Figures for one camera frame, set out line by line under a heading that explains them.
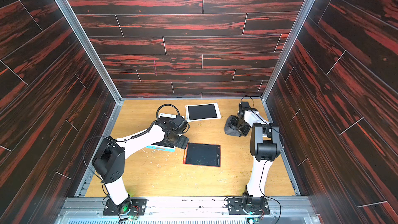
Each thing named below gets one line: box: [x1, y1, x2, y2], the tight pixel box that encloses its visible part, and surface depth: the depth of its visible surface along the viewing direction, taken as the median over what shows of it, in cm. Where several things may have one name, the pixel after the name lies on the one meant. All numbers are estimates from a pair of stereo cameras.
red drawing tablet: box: [182, 142, 222, 167], surface depth 93 cm
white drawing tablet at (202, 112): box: [185, 102, 222, 123], surface depth 114 cm
